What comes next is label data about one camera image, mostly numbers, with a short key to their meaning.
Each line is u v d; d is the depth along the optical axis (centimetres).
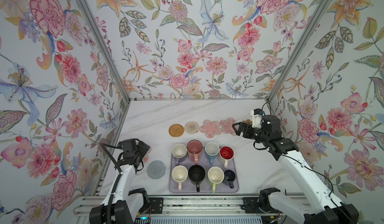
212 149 87
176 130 104
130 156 65
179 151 89
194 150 88
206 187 79
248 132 68
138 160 71
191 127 104
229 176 82
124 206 43
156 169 86
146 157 91
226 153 89
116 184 48
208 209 74
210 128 104
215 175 81
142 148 80
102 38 87
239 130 69
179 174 82
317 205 40
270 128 57
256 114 68
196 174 82
